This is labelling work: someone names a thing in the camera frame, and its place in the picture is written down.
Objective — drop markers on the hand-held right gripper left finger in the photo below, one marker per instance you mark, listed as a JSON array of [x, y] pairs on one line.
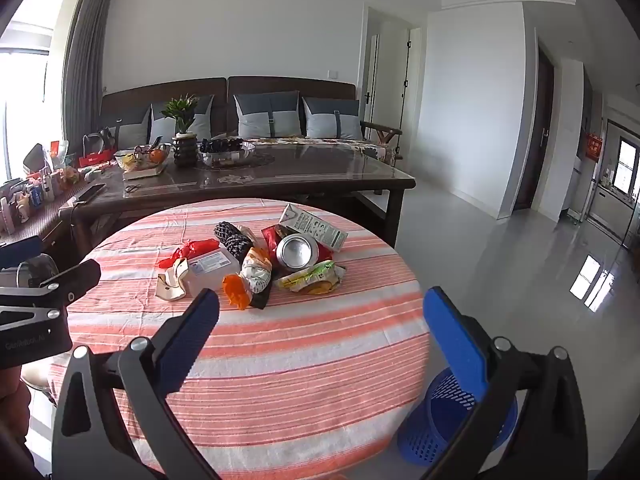
[[192, 342]]

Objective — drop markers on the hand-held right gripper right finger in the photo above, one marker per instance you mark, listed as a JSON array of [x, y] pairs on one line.
[[455, 340]]

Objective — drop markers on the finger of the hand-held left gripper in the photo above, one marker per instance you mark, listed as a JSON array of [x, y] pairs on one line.
[[20, 251], [75, 280]]

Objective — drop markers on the red plastic bag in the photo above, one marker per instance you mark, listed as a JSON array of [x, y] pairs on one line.
[[197, 248]]

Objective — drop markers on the blue plastic basket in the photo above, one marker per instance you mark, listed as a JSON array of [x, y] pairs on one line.
[[440, 435]]

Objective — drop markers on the green yellow snack bag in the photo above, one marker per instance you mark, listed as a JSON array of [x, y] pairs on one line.
[[310, 280]]

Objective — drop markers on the group of small bottles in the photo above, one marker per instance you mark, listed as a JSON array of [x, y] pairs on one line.
[[35, 195]]

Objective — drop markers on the beige paper scrap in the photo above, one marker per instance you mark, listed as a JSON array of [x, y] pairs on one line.
[[170, 287]]

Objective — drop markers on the orange plastic wrapper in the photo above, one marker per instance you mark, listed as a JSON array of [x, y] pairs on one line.
[[236, 292]]

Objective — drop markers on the clear plastic box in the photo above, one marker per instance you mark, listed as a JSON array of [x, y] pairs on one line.
[[210, 270]]

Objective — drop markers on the black phone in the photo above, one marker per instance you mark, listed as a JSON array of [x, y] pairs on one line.
[[90, 192]]

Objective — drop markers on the orange white paper wrapper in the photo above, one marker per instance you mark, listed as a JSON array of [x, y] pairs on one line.
[[256, 272]]

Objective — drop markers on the black white patterned wrapper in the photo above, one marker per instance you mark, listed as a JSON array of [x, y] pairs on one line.
[[232, 242]]

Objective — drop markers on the round table striped cloth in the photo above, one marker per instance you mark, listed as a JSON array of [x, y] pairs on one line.
[[300, 360]]

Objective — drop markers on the red snack wrapper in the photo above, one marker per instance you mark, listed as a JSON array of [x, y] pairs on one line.
[[269, 242]]

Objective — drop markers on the book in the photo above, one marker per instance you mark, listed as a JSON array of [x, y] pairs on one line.
[[145, 172]]

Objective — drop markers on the crushed aluminium can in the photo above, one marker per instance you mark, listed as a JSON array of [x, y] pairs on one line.
[[297, 255]]

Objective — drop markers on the glass bowl with oranges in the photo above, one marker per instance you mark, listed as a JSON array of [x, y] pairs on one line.
[[145, 157]]

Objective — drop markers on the grey blue cushion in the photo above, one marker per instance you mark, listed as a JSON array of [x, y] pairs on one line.
[[200, 120], [330, 117], [267, 115], [132, 130]]

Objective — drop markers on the white green milk carton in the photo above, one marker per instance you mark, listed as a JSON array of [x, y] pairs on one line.
[[315, 227]]

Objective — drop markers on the potted plant in dark vase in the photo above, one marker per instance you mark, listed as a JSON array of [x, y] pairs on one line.
[[185, 152]]

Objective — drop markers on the metal fruit bowl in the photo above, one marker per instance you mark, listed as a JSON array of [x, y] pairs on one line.
[[225, 157]]

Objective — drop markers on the kitchen cabinet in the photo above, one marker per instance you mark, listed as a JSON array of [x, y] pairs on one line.
[[610, 215]]

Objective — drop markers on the grey curtain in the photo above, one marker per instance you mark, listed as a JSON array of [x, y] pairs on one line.
[[85, 60]]

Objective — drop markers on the dark wooden coffee table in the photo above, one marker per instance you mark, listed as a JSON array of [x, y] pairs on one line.
[[310, 170]]

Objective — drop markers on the dark brown door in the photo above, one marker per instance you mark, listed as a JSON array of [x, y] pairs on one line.
[[535, 135]]

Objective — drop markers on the floral sofa cover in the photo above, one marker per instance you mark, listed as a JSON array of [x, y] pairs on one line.
[[340, 142]]

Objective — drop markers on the dark wooden sofa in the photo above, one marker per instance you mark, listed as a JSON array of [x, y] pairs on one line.
[[280, 85]]

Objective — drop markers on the white door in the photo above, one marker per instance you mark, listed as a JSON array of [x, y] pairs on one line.
[[372, 75]]

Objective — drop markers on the red wall decoration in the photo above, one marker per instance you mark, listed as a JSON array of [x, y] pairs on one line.
[[593, 147]]

